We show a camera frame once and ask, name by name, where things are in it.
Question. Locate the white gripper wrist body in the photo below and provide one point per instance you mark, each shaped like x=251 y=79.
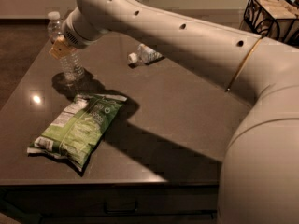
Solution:
x=72 y=34

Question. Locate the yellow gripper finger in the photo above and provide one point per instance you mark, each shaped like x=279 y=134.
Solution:
x=60 y=48

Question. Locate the clear water bottle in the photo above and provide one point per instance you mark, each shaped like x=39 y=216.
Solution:
x=70 y=64

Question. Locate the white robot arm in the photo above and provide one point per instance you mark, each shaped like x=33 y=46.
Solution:
x=260 y=172

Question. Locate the white lying labelled bottle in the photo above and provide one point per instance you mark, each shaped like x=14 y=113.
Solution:
x=144 y=54

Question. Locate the green snack bag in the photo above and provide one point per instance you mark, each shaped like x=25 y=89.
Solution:
x=74 y=134

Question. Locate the dark drawer front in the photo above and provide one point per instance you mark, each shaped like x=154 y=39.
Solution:
x=89 y=202

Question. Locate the black drawer handle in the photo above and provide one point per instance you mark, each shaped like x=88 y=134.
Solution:
x=120 y=208

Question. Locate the black wire basket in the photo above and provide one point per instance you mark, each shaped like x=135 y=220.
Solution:
x=276 y=19

